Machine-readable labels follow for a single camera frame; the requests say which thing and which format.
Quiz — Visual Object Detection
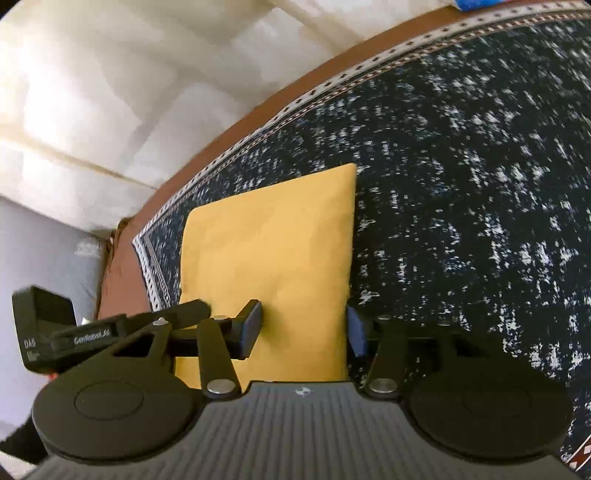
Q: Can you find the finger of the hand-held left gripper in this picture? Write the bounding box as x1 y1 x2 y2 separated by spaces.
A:
124 299 212 329

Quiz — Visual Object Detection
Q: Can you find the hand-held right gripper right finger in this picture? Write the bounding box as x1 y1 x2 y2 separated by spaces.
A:
346 305 466 394

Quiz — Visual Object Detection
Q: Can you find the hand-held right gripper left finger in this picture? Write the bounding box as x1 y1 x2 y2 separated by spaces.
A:
99 300 263 398

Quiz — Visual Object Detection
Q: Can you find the yellow t-shirt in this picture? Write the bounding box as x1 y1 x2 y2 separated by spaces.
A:
175 163 358 391

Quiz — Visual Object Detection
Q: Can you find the dark speckled patterned blanket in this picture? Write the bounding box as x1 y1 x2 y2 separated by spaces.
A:
131 0 591 476

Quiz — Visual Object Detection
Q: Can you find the white sheer curtain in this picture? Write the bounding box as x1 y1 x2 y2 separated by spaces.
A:
0 0 455 232

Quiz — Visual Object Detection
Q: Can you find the blue tissue box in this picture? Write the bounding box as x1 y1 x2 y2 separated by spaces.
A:
455 0 509 12

